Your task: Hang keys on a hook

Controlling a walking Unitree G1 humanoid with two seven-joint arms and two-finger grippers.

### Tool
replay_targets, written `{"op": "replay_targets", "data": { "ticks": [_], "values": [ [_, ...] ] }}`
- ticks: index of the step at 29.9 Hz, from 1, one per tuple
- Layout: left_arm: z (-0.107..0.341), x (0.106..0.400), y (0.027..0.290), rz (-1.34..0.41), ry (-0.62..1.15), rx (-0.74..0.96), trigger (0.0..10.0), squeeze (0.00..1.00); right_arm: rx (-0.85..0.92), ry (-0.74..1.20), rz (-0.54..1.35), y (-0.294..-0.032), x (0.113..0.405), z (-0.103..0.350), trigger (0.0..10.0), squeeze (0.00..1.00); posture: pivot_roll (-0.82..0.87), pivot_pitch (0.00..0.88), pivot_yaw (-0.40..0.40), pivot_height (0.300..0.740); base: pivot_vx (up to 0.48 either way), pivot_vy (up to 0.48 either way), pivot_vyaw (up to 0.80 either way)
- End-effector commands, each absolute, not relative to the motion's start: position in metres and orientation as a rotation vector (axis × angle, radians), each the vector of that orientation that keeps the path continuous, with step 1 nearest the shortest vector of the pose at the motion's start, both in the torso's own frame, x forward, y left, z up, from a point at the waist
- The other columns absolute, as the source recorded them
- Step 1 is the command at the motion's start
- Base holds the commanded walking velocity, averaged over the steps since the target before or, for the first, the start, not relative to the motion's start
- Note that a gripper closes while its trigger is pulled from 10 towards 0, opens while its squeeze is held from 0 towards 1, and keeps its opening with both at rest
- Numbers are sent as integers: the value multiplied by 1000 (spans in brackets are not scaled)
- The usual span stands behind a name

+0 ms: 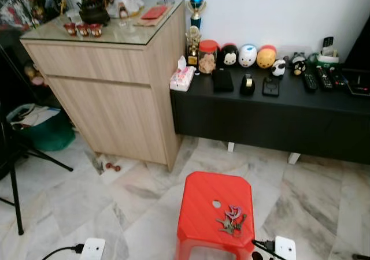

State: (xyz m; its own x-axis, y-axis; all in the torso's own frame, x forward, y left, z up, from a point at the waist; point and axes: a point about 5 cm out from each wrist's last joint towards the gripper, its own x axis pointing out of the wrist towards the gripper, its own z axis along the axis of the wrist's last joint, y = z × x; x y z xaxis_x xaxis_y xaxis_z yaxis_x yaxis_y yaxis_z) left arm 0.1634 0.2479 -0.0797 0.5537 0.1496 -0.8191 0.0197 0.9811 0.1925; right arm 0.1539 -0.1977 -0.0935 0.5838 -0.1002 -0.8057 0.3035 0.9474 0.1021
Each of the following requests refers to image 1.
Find flat black device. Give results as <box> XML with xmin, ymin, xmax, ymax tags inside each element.
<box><xmin>345</xmin><ymin>69</ymin><xmax>370</xmax><ymax>96</ymax></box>

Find black remote control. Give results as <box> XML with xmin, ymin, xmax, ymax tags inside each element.
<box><xmin>302</xmin><ymin>69</ymin><xmax>319</xmax><ymax>92</ymax></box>
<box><xmin>316</xmin><ymin>66</ymin><xmax>335</xmax><ymax>91</ymax></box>
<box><xmin>329</xmin><ymin>66</ymin><xmax>348</xmax><ymax>88</ymax></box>

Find white holder with handset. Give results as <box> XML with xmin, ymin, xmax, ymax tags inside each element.
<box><xmin>316</xmin><ymin>36</ymin><xmax>339</xmax><ymax>64</ymax></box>

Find small black figure toy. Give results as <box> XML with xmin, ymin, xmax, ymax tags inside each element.
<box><xmin>290</xmin><ymin>52</ymin><xmax>308</xmax><ymax>76</ymax></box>

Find black low console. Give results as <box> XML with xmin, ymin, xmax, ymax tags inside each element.
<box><xmin>170</xmin><ymin>62</ymin><xmax>370</xmax><ymax>165</ymax></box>

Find small black flat case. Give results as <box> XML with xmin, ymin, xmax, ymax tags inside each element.
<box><xmin>262</xmin><ymin>76</ymin><xmax>282</xmax><ymax>97</ymax></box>

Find small panda toy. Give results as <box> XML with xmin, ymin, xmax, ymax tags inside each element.
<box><xmin>271</xmin><ymin>58</ymin><xmax>287</xmax><ymax>77</ymax></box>

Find yellow bear plush toy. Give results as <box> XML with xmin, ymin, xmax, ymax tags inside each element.
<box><xmin>256</xmin><ymin>44</ymin><xmax>278</xmax><ymax>70</ymax></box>

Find black tape dispenser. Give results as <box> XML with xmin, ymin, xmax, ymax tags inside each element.
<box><xmin>239</xmin><ymin>73</ymin><xmax>256</xmax><ymax>96</ymax></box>

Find white duck plush toy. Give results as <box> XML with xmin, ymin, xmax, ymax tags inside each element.
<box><xmin>238</xmin><ymin>43</ymin><xmax>258</xmax><ymax>69</ymax></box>

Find black wallet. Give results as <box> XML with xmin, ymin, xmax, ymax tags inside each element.
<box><xmin>211</xmin><ymin>68</ymin><xmax>235</xmax><ymax>94</ymax></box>

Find black mouse plush toy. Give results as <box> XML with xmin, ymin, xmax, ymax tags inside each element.
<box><xmin>219</xmin><ymin>43</ymin><xmax>239</xmax><ymax>68</ymax></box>

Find red lidded snack jar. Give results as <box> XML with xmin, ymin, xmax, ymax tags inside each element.
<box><xmin>197</xmin><ymin>39</ymin><xmax>220</xmax><ymax>75</ymax></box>

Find red plastic stool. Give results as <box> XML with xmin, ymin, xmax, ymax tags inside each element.
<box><xmin>175</xmin><ymin>171</ymin><xmax>256</xmax><ymax>260</ymax></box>

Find pink tissue pack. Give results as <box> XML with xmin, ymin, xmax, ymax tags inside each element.
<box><xmin>169</xmin><ymin>55</ymin><xmax>197</xmax><ymax>92</ymax></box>

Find blue and gold trophy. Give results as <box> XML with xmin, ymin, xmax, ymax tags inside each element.
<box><xmin>189</xmin><ymin>0</ymin><xmax>206</xmax><ymax>30</ymax></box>

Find red packet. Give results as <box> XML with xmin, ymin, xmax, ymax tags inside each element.
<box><xmin>140</xmin><ymin>4</ymin><xmax>170</xmax><ymax>21</ymax></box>

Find light wooden cabinet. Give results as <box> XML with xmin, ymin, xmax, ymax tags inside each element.
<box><xmin>20</xmin><ymin>0</ymin><xmax>189</xmax><ymax>172</ymax></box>

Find white robed figurine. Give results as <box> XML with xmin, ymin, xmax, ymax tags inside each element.
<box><xmin>109</xmin><ymin>0</ymin><xmax>145</xmax><ymax>18</ymax></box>

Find small red cup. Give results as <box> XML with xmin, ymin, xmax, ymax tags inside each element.
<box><xmin>63</xmin><ymin>23</ymin><xmax>77</xmax><ymax>37</ymax></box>
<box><xmin>76</xmin><ymin>24</ymin><xmax>90</xmax><ymax>38</ymax></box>
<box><xmin>88</xmin><ymin>24</ymin><xmax>103</xmax><ymax>38</ymax></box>

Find black incense burner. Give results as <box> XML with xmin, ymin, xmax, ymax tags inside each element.
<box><xmin>76</xmin><ymin>0</ymin><xmax>111</xmax><ymax>26</ymax></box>

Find green bin with papers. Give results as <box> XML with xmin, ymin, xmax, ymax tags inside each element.
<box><xmin>6</xmin><ymin>103</ymin><xmax>76</xmax><ymax>153</ymax></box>

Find black folding chair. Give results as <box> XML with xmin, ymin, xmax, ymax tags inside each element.
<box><xmin>0</xmin><ymin>114</ymin><xmax>75</xmax><ymax>236</ymax></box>

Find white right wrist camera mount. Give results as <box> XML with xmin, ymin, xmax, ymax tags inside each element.
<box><xmin>272</xmin><ymin>235</ymin><xmax>297</xmax><ymax>260</ymax></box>

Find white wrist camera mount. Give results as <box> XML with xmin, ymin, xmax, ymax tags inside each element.
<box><xmin>79</xmin><ymin>237</ymin><xmax>106</xmax><ymax>260</ymax></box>
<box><xmin>272</xmin><ymin>235</ymin><xmax>297</xmax><ymax>260</ymax></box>

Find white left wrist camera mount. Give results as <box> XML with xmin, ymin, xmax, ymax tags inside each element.
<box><xmin>79</xmin><ymin>237</ymin><xmax>106</xmax><ymax>260</ymax></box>

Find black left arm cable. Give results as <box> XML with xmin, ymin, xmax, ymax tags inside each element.
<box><xmin>41</xmin><ymin>243</ymin><xmax>85</xmax><ymax>260</ymax></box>

